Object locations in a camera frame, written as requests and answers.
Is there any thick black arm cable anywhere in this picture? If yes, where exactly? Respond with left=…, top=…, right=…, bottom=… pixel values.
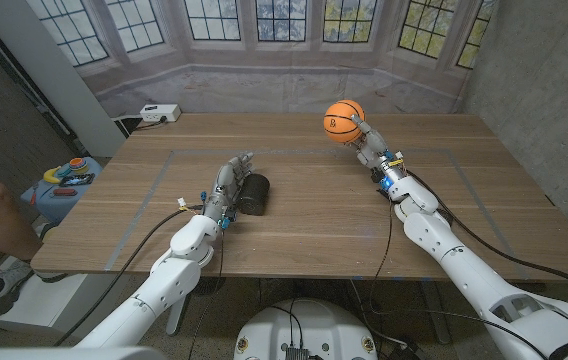
left=403, top=169, right=568, bottom=324
left=52, top=204, right=204, bottom=347

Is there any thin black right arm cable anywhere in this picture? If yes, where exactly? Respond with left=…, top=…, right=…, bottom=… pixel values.
left=368, top=199, right=548, bottom=360

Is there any grey table leg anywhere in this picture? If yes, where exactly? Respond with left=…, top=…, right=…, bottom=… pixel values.
left=419, top=280, right=451, bottom=345
left=165, top=276, right=195, bottom=337

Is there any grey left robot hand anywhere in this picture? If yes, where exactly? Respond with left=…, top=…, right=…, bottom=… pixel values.
left=202, top=151, right=255, bottom=226

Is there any printed window backdrop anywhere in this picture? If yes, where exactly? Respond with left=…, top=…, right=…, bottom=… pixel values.
left=26, top=0, right=500, bottom=117

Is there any yellow toy banana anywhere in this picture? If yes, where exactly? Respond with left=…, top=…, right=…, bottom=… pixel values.
left=42, top=166, right=64, bottom=185

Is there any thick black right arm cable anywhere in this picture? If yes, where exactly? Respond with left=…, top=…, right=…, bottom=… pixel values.
left=403, top=169, right=568, bottom=324

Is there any blue stool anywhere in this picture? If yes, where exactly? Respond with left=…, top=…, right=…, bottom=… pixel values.
left=20, top=156, right=103, bottom=225

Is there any white slanted column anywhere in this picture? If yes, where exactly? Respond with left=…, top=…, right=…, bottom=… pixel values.
left=0, top=0, right=128, bottom=159

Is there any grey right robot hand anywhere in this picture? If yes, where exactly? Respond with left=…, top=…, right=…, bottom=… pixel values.
left=351, top=113, right=408, bottom=189

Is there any white power strip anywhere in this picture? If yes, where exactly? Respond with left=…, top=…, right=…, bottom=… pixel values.
left=139, top=103, right=182, bottom=124

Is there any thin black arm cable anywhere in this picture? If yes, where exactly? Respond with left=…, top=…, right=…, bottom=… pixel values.
left=368, top=199, right=548, bottom=360
left=187, top=228, right=225, bottom=360

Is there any white floor platform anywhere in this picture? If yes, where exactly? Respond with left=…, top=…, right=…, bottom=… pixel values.
left=0, top=259, right=90, bottom=331

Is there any orange mini basketball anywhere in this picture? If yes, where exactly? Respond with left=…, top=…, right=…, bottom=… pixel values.
left=323, top=99, right=367, bottom=145

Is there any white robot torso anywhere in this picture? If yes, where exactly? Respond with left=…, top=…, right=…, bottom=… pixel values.
left=233, top=298, right=379, bottom=360

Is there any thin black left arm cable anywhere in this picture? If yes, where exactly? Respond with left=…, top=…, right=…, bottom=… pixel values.
left=187, top=228, right=225, bottom=360

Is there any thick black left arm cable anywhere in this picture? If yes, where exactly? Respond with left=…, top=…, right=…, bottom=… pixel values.
left=52, top=204, right=204, bottom=347

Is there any black cylindrical speaker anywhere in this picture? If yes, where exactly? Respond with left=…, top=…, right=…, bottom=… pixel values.
left=236, top=172, right=271, bottom=217

